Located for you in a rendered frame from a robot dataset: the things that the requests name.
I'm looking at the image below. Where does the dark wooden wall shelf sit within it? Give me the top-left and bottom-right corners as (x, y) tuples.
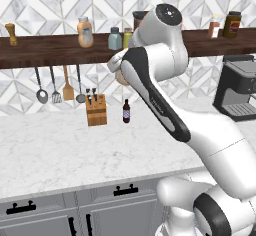
(0, 27), (256, 70)

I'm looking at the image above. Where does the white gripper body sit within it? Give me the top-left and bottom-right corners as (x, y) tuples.
(106, 48), (130, 74)

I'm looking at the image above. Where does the yellow-green jar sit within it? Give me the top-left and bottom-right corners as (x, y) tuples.
(122, 27), (134, 50)

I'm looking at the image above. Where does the red and white shaker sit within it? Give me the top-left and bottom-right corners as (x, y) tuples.
(207, 13), (222, 40)

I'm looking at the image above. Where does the hanging metal slotted spatula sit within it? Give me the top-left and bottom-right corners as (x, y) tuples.
(48, 66), (64, 105)

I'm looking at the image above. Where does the black-handled knife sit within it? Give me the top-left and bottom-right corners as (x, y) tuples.
(85, 87), (93, 106)
(91, 86), (99, 102)

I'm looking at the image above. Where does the hanging metal spoon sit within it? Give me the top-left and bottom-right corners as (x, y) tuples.
(33, 66), (50, 105)

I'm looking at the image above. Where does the dark brown jar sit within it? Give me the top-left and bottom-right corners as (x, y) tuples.
(132, 10), (150, 33)

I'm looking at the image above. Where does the black drawer handle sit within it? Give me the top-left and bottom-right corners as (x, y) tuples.
(5, 200), (37, 216)
(112, 183), (139, 197)

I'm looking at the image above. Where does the black cupboard door handle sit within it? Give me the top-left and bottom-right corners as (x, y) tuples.
(67, 216), (78, 236)
(85, 213), (94, 236)

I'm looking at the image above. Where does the grey-blue shaker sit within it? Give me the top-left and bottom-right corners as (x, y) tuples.
(107, 26), (124, 51)

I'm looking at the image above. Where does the hanging metal ladle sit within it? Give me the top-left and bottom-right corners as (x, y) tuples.
(75, 63), (88, 104)

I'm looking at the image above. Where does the orange bottle with white cap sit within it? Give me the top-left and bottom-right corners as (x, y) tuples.
(76, 16), (95, 49)

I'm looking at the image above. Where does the small dark condiment bottle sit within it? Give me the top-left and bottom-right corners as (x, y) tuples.
(122, 98), (132, 124)

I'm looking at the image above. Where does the black coffee machine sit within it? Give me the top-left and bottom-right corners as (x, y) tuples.
(212, 54), (256, 122)

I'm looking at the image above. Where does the tan wooden pepper mill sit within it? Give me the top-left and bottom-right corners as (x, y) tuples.
(4, 22), (19, 47)

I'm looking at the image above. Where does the dark amber condiment bottle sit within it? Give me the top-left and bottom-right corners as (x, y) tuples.
(222, 10), (243, 39)

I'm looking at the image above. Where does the hanging wooden spatula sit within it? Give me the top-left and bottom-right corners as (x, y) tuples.
(61, 65), (76, 102)

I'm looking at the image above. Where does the grey cupboard door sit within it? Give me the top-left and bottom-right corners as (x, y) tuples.
(79, 198), (166, 236)
(0, 214), (79, 236)

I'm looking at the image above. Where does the grey drawer front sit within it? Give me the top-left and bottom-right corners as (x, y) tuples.
(76, 179), (159, 212)
(0, 192), (77, 222)

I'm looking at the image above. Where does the wooden knife block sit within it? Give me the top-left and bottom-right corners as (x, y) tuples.
(85, 93), (109, 127)

